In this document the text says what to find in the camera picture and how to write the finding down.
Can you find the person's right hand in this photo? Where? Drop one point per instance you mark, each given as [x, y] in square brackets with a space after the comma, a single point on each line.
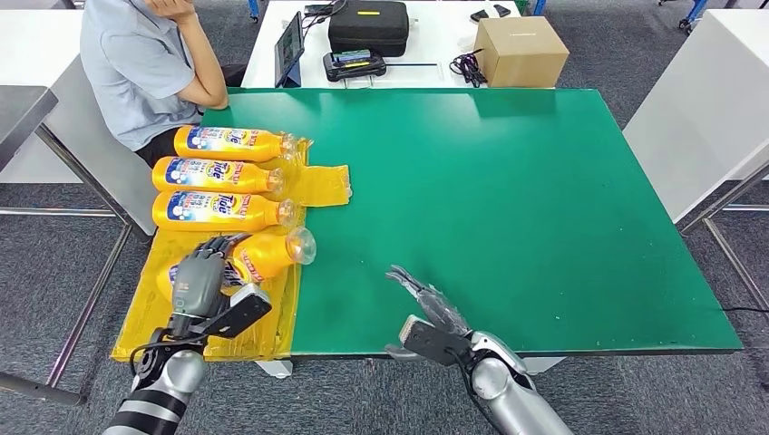
[174, 7]

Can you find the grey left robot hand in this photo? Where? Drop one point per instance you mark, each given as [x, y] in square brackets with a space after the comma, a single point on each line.
[198, 282]

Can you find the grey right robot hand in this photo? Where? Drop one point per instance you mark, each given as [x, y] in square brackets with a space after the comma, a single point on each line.
[435, 306]

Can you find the orange detergent bottle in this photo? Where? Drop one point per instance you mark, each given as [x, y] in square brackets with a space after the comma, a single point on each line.
[204, 215]
[270, 255]
[204, 180]
[240, 150]

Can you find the person's right forearm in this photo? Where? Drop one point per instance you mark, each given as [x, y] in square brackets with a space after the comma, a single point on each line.
[210, 66]

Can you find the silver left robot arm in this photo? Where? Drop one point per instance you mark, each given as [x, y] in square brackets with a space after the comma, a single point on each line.
[159, 378]

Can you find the person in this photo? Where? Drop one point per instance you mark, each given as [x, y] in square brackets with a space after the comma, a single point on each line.
[132, 66]

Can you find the white table foot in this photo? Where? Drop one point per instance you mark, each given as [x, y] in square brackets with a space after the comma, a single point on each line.
[544, 365]
[273, 368]

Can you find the black tablet with stand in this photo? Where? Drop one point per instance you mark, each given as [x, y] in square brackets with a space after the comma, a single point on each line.
[289, 47]

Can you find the white side table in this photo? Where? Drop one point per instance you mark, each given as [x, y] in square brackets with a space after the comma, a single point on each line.
[698, 108]
[30, 48]

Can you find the black handheld controller with screen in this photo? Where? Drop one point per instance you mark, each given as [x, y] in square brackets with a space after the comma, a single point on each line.
[354, 66]

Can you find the black zip carrying case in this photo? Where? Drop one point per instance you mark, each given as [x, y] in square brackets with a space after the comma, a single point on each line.
[369, 33]

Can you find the white desk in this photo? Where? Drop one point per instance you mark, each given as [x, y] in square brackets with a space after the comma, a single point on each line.
[434, 30]

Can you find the brown cardboard box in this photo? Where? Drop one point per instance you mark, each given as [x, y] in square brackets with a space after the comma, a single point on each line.
[522, 54]

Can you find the green bin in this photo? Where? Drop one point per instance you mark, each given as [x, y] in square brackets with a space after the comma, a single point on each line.
[524, 6]

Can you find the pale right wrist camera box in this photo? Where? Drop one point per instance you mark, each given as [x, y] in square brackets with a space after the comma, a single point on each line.
[432, 342]

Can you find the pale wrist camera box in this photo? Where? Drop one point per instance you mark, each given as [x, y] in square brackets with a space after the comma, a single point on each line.
[240, 312]
[432, 342]

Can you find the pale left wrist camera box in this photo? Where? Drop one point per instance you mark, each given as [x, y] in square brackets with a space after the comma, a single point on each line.
[240, 312]

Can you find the grey table with metal frame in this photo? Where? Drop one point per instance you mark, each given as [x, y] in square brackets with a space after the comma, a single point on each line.
[18, 114]

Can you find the metal table frame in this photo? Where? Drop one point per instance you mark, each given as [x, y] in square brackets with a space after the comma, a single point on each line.
[722, 201]

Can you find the blue wheeled cart frame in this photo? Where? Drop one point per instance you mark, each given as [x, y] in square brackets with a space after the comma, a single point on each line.
[697, 9]

